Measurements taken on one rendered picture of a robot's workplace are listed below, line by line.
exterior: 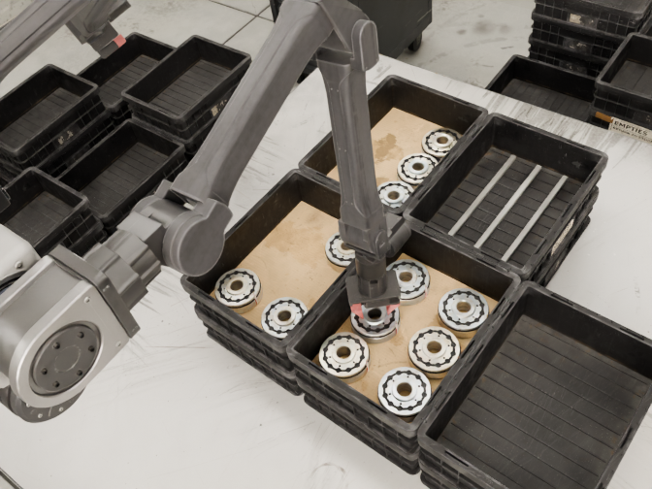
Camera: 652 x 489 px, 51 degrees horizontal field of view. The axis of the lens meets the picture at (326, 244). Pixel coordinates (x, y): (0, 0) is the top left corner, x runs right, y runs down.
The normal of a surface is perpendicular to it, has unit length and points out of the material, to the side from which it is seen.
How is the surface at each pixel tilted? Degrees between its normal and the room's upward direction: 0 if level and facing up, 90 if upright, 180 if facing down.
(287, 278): 0
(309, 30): 83
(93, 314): 90
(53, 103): 0
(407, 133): 0
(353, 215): 81
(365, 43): 82
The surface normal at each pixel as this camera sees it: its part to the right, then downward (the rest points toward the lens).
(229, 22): -0.12, -0.61
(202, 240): 0.78, 0.32
